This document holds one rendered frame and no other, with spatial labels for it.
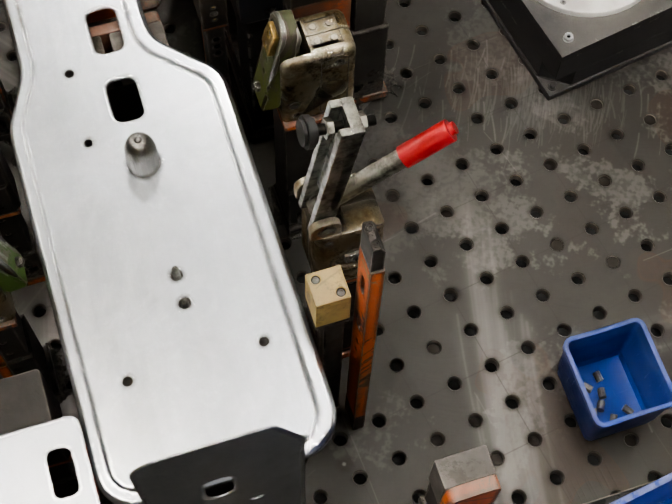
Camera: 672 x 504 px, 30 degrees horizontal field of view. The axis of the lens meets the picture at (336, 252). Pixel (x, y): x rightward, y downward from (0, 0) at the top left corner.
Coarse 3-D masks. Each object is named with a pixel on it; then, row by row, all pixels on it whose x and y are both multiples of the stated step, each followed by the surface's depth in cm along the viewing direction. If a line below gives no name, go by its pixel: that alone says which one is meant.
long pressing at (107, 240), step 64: (64, 0) 132; (128, 0) 131; (64, 64) 128; (128, 64) 129; (192, 64) 128; (64, 128) 125; (128, 128) 125; (192, 128) 126; (64, 192) 122; (128, 192) 123; (192, 192) 123; (256, 192) 122; (64, 256) 120; (128, 256) 120; (192, 256) 120; (256, 256) 120; (64, 320) 117; (128, 320) 117; (192, 320) 117; (256, 320) 117; (192, 384) 115; (256, 384) 115; (320, 384) 115; (128, 448) 112; (192, 448) 112; (320, 448) 113
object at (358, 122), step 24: (312, 120) 101; (336, 120) 104; (360, 120) 102; (312, 144) 101; (336, 144) 102; (360, 144) 103; (312, 168) 111; (336, 168) 106; (312, 192) 115; (336, 192) 110; (312, 216) 114
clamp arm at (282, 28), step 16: (272, 16) 120; (288, 16) 118; (272, 32) 119; (288, 32) 118; (272, 48) 120; (288, 48) 120; (272, 64) 122; (256, 80) 128; (272, 80) 124; (272, 96) 127
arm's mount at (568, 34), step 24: (504, 0) 163; (528, 0) 157; (648, 0) 156; (504, 24) 166; (528, 24) 159; (552, 24) 155; (576, 24) 155; (600, 24) 155; (624, 24) 155; (648, 24) 158; (528, 48) 162; (552, 48) 155; (576, 48) 154; (600, 48) 157; (624, 48) 160; (648, 48) 164; (552, 72) 158; (576, 72) 160; (600, 72) 163; (552, 96) 162
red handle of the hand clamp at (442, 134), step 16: (432, 128) 110; (448, 128) 109; (416, 144) 110; (432, 144) 110; (448, 144) 110; (384, 160) 112; (400, 160) 111; (416, 160) 111; (352, 176) 113; (368, 176) 112; (384, 176) 112; (352, 192) 113
